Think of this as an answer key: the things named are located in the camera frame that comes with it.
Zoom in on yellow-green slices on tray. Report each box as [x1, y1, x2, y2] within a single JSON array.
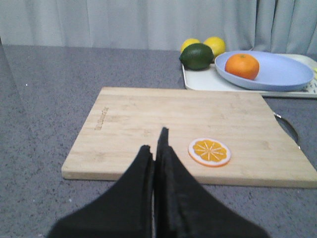
[[313, 67, 317, 80]]

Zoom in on light blue plate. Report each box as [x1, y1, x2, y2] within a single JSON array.
[[214, 51, 314, 92]]

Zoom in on orange fruit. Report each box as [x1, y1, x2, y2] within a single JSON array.
[[225, 53, 260, 80]]

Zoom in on metal cutting board handle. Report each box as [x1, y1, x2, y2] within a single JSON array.
[[273, 112, 301, 149]]

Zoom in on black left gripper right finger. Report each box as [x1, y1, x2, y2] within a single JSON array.
[[154, 127, 269, 238]]

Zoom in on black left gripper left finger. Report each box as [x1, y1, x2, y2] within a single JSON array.
[[48, 145, 155, 238]]

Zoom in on orange slice toy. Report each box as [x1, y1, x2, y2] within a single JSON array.
[[188, 138, 231, 167]]

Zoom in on wooden cutting board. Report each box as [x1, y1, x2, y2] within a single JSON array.
[[61, 87, 317, 188]]

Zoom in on white tray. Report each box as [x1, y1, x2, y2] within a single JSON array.
[[182, 51, 317, 98]]

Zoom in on white curtain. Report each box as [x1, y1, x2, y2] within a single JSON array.
[[0, 0, 317, 55]]

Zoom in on green lime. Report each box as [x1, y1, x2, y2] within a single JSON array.
[[179, 43, 214, 70]]

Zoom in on yellow lemon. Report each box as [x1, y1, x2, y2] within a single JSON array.
[[180, 38, 201, 53], [204, 37, 226, 57]]

